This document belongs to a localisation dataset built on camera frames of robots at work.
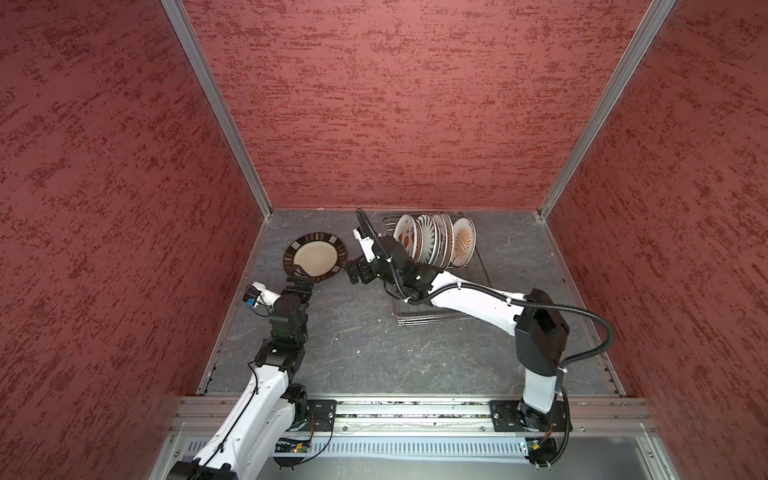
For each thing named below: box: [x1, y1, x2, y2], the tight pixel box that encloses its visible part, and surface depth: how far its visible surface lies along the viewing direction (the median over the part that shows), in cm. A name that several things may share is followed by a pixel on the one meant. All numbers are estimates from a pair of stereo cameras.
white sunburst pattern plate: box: [415, 214, 438, 265], surface depth 91 cm
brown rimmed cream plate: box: [283, 232, 347, 283], surface depth 109 cm
